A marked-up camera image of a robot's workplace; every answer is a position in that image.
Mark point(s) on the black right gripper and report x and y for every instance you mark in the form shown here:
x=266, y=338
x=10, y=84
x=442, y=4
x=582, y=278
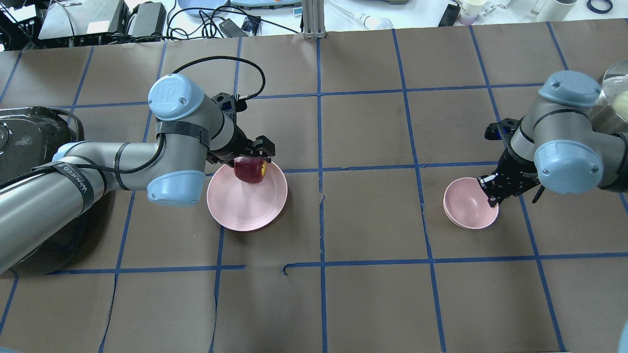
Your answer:
x=513, y=172

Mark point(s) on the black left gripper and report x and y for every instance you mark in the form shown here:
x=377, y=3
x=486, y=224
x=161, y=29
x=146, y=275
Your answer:
x=239, y=145

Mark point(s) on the red apple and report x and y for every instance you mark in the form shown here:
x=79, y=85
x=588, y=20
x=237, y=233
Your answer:
x=250, y=170

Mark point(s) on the pink bowl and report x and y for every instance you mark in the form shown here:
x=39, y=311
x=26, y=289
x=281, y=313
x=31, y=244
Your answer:
x=466, y=205

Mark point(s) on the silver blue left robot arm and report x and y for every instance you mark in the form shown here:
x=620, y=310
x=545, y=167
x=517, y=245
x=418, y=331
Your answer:
x=192, y=129

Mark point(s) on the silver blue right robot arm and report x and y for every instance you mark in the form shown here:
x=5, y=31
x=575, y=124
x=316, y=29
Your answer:
x=554, y=145

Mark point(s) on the pink plate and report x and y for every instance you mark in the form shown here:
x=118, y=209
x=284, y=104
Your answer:
x=240, y=206

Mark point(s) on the light blue plate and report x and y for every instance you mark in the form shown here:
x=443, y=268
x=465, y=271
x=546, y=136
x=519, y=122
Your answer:
x=193, y=7

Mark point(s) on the steel pot with yellow items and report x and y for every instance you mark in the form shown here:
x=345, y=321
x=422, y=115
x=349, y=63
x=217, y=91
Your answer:
x=610, y=112

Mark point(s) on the black power adapter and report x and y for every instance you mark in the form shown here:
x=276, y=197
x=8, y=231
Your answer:
x=147, y=19

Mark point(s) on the black phone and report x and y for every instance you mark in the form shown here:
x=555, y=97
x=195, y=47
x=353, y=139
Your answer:
x=450, y=15

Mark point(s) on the white paper cup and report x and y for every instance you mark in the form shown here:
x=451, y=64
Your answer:
x=470, y=10

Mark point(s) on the dark grey rice cooker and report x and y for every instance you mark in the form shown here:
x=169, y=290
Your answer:
x=30, y=137

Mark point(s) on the aluminium frame post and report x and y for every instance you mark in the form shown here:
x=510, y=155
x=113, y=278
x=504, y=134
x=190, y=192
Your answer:
x=312, y=18

